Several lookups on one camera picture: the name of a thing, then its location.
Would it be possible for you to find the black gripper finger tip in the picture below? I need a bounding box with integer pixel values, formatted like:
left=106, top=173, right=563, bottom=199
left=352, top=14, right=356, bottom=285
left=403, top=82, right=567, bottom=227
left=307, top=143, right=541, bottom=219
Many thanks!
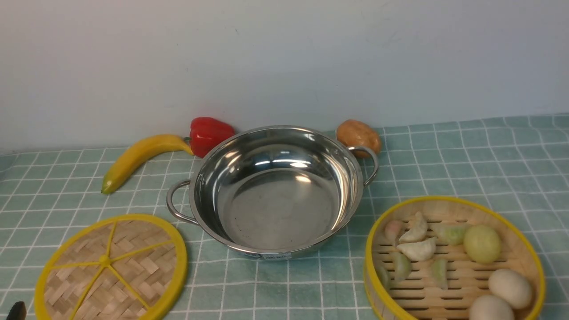
left=6, top=301, right=27, bottom=320

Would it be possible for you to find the woven bamboo steamer lid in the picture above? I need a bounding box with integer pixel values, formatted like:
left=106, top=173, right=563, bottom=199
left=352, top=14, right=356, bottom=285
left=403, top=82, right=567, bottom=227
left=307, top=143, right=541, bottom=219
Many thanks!
left=34, top=214, right=188, bottom=320

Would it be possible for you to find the bamboo steamer basket yellow rim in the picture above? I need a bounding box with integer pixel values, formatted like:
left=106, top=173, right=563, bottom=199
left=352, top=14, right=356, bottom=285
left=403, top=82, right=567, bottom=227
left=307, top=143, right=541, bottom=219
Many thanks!
left=363, top=196, right=546, bottom=320

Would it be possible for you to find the stainless steel pot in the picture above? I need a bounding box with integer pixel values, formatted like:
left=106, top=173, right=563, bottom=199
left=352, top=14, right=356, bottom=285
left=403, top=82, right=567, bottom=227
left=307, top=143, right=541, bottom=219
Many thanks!
left=166, top=125, right=379, bottom=260

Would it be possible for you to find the yellow banana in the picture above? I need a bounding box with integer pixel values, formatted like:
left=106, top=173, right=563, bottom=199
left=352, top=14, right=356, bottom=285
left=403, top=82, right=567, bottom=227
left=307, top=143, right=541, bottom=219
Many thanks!
left=101, top=134, right=193, bottom=195

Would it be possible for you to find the red bell pepper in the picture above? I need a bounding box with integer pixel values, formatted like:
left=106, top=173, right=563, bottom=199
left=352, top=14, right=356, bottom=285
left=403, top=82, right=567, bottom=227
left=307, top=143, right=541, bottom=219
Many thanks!
left=189, top=117, right=236, bottom=158

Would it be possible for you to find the green dumpling far left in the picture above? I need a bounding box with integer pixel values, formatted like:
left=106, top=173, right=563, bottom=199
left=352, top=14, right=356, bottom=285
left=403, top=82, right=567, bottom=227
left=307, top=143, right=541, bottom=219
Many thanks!
left=375, top=264, right=392, bottom=292

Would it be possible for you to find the brown potato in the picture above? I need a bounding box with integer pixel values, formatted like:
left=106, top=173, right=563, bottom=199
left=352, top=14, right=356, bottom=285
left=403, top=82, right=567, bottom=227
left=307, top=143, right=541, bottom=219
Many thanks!
left=336, top=119, right=382, bottom=155

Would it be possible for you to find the pink dumpling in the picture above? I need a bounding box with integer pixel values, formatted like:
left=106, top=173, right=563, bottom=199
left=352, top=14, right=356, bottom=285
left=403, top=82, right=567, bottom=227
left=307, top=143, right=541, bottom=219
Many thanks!
left=384, top=220, right=405, bottom=247

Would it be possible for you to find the green dumpling middle left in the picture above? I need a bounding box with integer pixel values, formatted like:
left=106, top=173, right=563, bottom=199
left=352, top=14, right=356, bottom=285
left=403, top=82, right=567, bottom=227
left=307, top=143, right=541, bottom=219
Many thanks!
left=389, top=252, right=411, bottom=282

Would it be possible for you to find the white dumpling upper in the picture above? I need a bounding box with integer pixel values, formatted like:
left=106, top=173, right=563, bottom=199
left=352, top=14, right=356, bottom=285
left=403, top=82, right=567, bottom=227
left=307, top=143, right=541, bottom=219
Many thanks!
left=399, top=211, right=429, bottom=244

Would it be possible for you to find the white dumpling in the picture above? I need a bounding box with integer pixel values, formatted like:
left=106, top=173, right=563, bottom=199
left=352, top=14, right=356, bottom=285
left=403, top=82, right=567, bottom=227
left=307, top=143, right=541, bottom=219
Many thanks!
left=396, top=237, right=437, bottom=261
left=399, top=211, right=429, bottom=244

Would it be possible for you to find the white dumpling lower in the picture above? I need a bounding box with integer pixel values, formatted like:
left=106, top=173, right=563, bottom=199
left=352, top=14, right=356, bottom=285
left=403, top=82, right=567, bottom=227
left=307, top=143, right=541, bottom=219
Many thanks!
left=396, top=237, right=437, bottom=261

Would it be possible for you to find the green dumpling middle right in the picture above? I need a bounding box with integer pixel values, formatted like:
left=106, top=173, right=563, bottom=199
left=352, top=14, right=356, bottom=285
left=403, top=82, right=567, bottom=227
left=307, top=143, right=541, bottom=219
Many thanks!
left=431, top=259, right=449, bottom=290

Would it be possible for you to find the green dumpling large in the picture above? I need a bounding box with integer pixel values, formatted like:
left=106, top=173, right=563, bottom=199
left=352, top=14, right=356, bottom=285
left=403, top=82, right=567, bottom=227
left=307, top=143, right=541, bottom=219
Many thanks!
left=431, top=223, right=471, bottom=246

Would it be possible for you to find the white round bun lower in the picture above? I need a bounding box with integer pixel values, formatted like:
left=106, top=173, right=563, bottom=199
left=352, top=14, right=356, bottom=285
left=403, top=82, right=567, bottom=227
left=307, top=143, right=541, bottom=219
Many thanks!
left=469, top=295, right=515, bottom=320

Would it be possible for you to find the white round bun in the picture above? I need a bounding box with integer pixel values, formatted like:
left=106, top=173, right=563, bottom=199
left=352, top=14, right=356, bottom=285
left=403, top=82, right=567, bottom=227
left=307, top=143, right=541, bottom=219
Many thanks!
left=488, top=269, right=533, bottom=310
left=469, top=295, right=515, bottom=320

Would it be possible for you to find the green round bun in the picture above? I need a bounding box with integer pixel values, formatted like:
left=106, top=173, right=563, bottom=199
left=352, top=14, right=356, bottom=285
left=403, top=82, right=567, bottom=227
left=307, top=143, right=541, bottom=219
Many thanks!
left=463, top=224, right=502, bottom=264

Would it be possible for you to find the white round bun upper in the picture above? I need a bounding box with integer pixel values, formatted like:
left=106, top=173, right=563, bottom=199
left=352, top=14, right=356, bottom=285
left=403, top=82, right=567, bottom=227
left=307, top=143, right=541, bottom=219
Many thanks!
left=488, top=269, right=533, bottom=310

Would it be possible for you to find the green checkered tablecloth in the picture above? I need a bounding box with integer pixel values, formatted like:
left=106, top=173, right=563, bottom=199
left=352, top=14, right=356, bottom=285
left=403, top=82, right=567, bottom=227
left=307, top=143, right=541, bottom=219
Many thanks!
left=0, top=115, right=569, bottom=320

